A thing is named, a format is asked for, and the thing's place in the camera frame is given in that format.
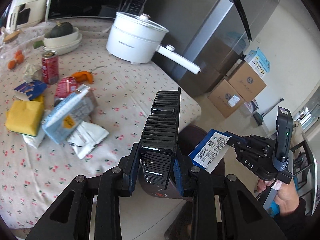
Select small orange fruit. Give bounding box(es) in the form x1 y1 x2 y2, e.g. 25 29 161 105
15 50 22 58
15 54 24 64
8 60 17 70

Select cardboard box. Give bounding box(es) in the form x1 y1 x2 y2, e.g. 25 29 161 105
228 61 266 102
208 79 245 118

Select white torn snack wrapper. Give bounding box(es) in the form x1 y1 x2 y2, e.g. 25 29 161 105
67 121 109 159

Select yellow green sponge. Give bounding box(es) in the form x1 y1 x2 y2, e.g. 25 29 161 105
5 100 44 137

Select clear glass jar wooden lid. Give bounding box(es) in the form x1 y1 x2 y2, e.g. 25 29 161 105
3 30 21 43

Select light blue product box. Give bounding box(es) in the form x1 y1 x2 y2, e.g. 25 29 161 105
244 47 270 79

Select white plastic wrapper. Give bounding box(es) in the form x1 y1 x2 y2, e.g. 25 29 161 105
22 129 46 148

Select red drink can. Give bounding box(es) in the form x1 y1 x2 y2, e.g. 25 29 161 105
42 51 59 85

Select upper cardboard box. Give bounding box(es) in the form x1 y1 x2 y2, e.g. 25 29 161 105
228 61 266 102

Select person's right hand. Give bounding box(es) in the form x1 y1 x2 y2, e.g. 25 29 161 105
256 179 301 217

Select cherry print tablecloth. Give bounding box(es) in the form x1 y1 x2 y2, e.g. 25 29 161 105
0 17 202 230

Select dark green pumpkin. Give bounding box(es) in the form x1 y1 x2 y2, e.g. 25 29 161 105
50 22 73 38

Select dark red trash bin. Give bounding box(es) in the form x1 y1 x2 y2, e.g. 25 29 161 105
138 125 216 201

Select stacked white bowls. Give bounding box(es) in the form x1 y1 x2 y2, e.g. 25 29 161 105
42 27 82 55

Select green vegetable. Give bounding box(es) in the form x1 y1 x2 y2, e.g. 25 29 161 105
33 41 44 49

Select blue almond snack box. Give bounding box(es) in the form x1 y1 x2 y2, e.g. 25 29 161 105
189 129 229 173

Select lower cardboard box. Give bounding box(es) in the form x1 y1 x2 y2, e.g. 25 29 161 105
208 79 245 118

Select light blue milk carton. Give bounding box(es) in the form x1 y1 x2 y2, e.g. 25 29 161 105
42 85 98 144

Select white paper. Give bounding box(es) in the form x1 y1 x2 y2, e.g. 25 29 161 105
23 63 42 83

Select white air fryer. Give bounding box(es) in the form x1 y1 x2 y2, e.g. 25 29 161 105
5 0 47 31

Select grey refrigerator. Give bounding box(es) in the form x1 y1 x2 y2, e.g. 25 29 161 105
152 0 286 98

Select white electric cooking pot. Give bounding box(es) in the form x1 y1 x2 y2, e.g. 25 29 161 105
106 11 201 75

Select black ribbed plastic tray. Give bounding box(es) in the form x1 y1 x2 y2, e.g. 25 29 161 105
139 89 181 189

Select red crushed wrapper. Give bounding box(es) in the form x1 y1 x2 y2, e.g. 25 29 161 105
54 76 78 99

